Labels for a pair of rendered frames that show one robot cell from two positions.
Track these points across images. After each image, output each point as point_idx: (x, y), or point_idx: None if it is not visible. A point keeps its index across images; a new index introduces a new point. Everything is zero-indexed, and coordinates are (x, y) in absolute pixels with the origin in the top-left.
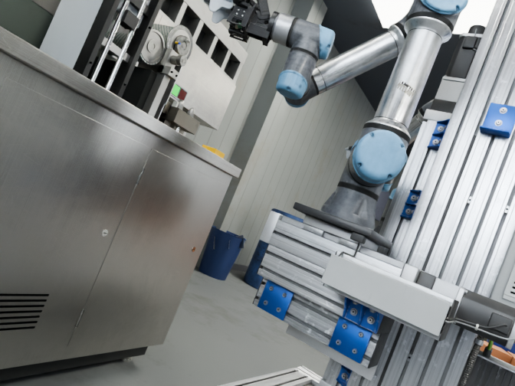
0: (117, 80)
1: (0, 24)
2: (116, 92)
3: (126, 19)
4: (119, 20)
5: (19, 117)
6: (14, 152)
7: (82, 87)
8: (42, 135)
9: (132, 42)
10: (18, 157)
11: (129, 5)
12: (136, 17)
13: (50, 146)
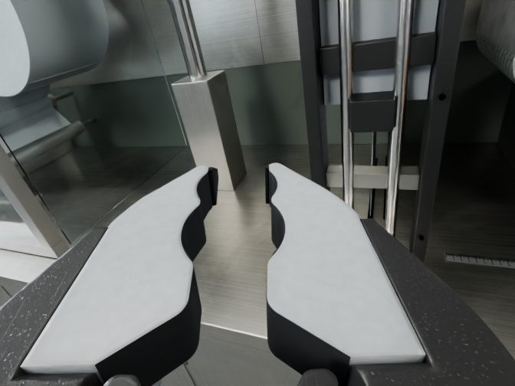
0: (413, 223)
1: (339, 106)
2: (411, 248)
3: (353, 125)
4: (343, 132)
5: (206, 355)
6: (226, 380)
7: (231, 341)
8: (241, 371)
9: (423, 138)
10: (233, 384)
11: (372, 71)
12: (382, 101)
13: (258, 380)
